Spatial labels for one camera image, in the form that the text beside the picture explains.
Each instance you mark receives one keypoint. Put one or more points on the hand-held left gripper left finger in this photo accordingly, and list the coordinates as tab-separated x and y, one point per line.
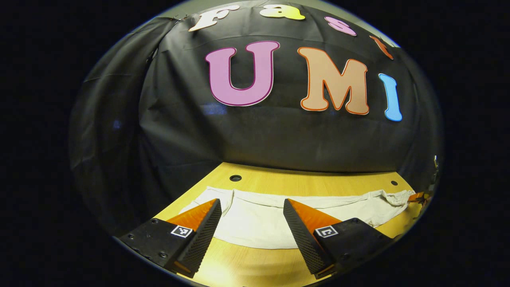
205	233

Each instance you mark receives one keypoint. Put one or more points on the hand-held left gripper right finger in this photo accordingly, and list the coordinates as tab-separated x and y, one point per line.
301	235

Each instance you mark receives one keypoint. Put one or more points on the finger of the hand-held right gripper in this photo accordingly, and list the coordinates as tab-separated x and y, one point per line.
417	196

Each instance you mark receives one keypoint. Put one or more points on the white jeans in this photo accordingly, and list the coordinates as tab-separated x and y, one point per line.
255	223

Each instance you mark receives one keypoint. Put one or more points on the black backdrop cloth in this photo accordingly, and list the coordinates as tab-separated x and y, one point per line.
179	131

